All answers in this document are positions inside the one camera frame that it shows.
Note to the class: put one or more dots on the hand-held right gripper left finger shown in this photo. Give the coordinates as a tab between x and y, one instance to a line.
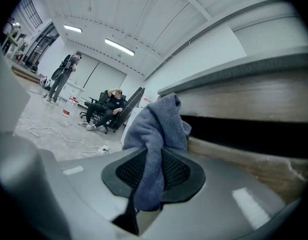
81	184

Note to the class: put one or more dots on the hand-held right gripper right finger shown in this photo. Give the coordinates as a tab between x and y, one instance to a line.
219	196

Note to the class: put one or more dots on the dark brown wooden cabinet door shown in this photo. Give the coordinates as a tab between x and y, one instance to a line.
244	169

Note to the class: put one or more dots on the blue cloth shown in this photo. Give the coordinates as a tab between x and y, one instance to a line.
153	129

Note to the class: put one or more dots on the dark wooden vanity cabinet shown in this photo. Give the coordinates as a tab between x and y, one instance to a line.
244	99

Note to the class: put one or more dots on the white power strip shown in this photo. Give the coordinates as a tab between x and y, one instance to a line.
103	149

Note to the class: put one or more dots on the plastic bottle with red label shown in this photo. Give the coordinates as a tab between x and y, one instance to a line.
68	109

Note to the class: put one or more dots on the black office chair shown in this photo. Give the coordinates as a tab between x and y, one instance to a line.
101	97

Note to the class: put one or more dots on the dark leaning boards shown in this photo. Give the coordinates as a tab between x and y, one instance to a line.
133	101

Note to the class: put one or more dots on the ceiling light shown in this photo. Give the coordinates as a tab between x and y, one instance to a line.
120	47
73	29

